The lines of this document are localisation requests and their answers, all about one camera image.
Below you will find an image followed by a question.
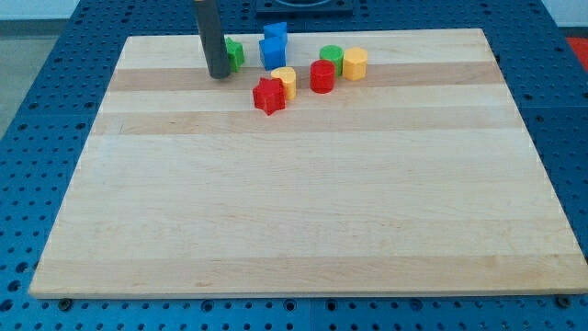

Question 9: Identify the red object at edge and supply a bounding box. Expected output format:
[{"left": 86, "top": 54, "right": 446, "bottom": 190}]
[{"left": 566, "top": 37, "right": 588, "bottom": 71}]

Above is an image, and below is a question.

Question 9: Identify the green cylinder block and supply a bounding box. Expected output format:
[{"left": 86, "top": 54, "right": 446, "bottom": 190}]
[{"left": 319, "top": 44, "right": 344, "bottom": 76}]

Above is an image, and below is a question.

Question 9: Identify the yellow heart block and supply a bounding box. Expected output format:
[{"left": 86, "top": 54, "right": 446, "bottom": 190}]
[{"left": 270, "top": 66, "right": 297, "bottom": 100}]

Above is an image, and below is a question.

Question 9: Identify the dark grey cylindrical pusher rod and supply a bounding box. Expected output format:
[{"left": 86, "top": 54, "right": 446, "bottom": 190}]
[{"left": 193, "top": 0, "right": 231, "bottom": 79}]

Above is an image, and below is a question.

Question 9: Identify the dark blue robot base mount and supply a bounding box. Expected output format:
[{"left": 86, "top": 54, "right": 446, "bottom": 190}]
[{"left": 253, "top": 0, "right": 355, "bottom": 17}]

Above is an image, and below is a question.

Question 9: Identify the light wooden board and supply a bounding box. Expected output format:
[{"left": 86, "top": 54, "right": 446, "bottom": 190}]
[{"left": 29, "top": 29, "right": 587, "bottom": 299}]

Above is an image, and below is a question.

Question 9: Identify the blue cube block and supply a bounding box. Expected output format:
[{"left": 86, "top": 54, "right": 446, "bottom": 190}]
[{"left": 259, "top": 37, "right": 288, "bottom": 71}]

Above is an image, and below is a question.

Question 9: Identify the yellow hexagon block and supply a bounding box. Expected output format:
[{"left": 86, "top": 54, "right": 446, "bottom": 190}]
[{"left": 342, "top": 47, "right": 368, "bottom": 81}]

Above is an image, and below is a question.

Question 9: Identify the red star block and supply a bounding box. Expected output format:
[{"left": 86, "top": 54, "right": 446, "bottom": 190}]
[{"left": 253, "top": 77, "right": 286, "bottom": 116}]

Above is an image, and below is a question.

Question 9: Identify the green star block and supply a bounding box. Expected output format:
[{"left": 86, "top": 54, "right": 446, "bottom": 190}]
[{"left": 225, "top": 37, "right": 244, "bottom": 73}]

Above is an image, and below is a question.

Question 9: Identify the red cylinder block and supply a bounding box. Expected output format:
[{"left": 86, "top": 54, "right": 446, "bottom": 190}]
[{"left": 310, "top": 60, "right": 335, "bottom": 94}]

